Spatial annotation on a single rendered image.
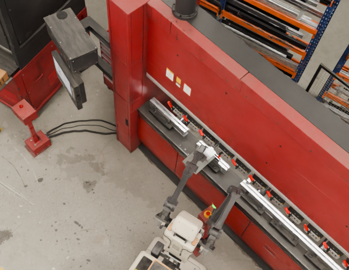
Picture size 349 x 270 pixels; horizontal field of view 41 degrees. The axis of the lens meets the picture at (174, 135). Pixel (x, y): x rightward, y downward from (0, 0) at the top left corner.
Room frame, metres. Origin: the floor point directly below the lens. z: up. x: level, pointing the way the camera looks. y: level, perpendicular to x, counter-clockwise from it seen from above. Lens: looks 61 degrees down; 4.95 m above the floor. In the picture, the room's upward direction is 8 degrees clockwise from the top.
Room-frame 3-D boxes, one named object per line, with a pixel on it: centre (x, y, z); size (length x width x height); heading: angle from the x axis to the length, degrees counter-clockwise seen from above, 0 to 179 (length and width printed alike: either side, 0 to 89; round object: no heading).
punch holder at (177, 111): (2.36, -0.01, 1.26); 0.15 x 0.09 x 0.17; 52
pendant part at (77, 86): (2.38, 1.00, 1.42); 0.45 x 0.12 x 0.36; 39
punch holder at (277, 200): (1.62, -0.96, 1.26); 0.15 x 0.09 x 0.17; 52
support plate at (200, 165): (1.98, -0.26, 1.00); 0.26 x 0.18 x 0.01; 142
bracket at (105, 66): (2.69, 0.84, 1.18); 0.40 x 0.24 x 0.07; 52
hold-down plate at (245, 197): (1.68, -0.79, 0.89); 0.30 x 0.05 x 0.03; 52
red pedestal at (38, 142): (2.35, 1.55, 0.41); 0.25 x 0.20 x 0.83; 142
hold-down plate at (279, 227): (1.43, -1.10, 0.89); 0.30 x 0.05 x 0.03; 52
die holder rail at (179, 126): (2.44, 0.08, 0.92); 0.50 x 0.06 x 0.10; 52
